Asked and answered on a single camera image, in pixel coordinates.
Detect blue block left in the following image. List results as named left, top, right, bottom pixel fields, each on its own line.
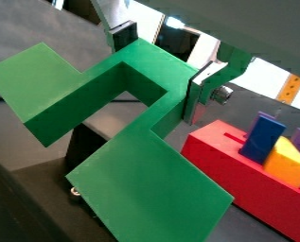
left=240, top=117, right=286, bottom=164

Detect red board base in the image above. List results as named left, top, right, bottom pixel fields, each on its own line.
left=181, top=120, right=300, bottom=242

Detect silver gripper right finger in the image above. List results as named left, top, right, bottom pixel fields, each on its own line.
left=182, top=43, right=252, bottom=125

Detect yellow arch block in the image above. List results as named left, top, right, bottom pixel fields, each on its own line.
left=264, top=136, right=300, bottom=188

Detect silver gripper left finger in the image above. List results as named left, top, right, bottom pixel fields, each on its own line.
left=91, top=0, right=138, bottom=52

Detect purple block left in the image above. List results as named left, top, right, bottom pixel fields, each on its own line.
left=244, top=111, right=276, bottom=138

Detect green stepped bridge block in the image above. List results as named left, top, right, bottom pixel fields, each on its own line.
left=0, top=40, right=233, bottom=242

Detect black angle fixture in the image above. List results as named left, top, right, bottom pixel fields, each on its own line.
left=0, top=124, right=116, bottom=242

